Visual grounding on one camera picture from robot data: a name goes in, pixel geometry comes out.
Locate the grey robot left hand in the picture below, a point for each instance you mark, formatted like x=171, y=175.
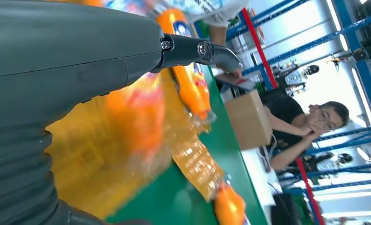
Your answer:
x=64, y=52

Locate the orange detergent bottle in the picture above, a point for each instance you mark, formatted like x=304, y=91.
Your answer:
x=191, y=93
x=138, y=118
x=230, y=205

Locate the yellow taped mat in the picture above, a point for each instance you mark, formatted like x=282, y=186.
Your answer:
x=85, y=174

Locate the person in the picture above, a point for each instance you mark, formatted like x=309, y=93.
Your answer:
x=284, y=111
x=210, y=9

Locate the brown cardboard box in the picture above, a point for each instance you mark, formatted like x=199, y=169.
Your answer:
x=247, y=121

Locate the red metal pole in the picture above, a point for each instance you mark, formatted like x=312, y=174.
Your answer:
x=260, y=49

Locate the blue metal rack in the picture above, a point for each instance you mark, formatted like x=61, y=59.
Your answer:
x=328, y=37

